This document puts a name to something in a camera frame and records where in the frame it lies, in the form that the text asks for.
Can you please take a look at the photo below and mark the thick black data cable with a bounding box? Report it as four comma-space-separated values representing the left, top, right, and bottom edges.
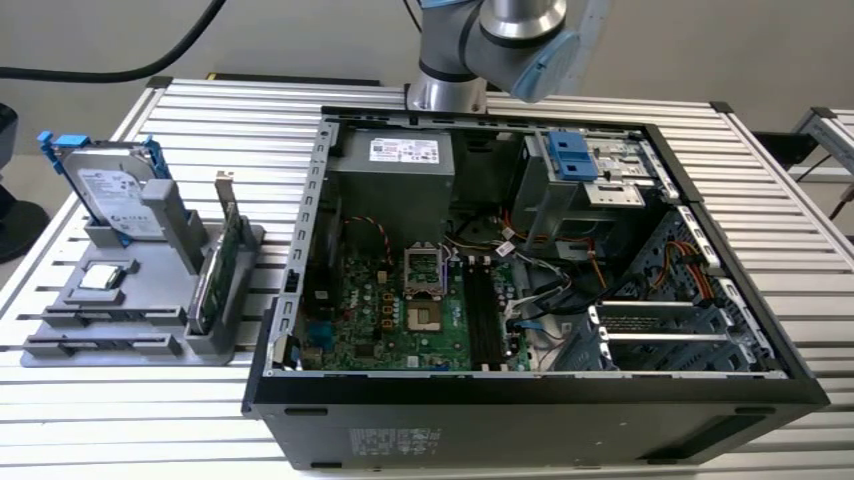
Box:
525, 269, 646, 321

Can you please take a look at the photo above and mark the black round stand base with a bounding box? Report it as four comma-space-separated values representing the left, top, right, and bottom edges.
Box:
0, 199, 52, 265

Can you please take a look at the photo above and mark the grey parts rack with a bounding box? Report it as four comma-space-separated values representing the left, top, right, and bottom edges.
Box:
17, 179, 269, 370

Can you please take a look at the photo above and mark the green motherboard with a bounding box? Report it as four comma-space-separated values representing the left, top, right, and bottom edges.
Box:
297, 248, 536, 373

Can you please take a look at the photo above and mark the yellow black wire bundle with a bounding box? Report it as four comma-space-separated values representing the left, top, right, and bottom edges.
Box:
443, 212, 528, 261

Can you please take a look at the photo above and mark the black case fan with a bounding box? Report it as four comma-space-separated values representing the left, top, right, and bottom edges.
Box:
307, 195, 345, 301

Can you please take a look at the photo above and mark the black RAM slot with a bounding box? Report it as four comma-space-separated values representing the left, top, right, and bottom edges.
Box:
487, 260, 507, 372
479, 260, 499, 372
464, 260, 484, 372
472, 260, 491, 372

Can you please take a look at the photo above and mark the twisted red black fan wire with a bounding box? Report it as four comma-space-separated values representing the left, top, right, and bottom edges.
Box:
340, 215, 395, 267

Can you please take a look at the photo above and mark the CPU socket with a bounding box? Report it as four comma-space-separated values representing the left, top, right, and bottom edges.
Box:
405, 297, 445, 334

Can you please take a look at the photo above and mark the green graphics card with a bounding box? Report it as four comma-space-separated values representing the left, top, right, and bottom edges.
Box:
185, 169, 245, 337

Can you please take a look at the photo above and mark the metal socket cover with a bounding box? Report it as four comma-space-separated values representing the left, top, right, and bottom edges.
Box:
403, 240, 447, 297

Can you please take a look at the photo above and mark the aluminium slat side table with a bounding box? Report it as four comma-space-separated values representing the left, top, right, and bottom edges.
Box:
786, 105, 854, 182

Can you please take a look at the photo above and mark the silver CPU chip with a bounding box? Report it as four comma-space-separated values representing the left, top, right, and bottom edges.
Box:
77, 263, 126, 291

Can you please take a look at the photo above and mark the black PC case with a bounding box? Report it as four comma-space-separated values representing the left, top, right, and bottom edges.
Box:
240, 103, 832, 472

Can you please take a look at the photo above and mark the blue plastic drive latch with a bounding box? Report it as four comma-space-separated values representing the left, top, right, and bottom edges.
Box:
543, 130, 599, 182

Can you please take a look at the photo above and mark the black box beside table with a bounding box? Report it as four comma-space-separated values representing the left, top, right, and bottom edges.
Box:
751, 130, 820, 167

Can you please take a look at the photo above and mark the orange red yellow wire bundle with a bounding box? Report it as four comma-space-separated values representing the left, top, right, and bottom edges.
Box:
647, 239, 720, 307

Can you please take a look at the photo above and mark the dark RAM stick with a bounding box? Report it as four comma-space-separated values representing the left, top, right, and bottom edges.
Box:
25, 336, 169, 355
44, 308, 183, 326

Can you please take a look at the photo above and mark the thin orange wire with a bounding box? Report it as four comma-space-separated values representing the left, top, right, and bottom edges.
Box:
584, 237, 610, 290

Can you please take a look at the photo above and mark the grey power supply unit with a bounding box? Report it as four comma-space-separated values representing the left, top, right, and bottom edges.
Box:
325, 127, 457, 252

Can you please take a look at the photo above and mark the hard disk in blue carrier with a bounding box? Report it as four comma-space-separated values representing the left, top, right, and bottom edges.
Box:
36, 130, 173, 250

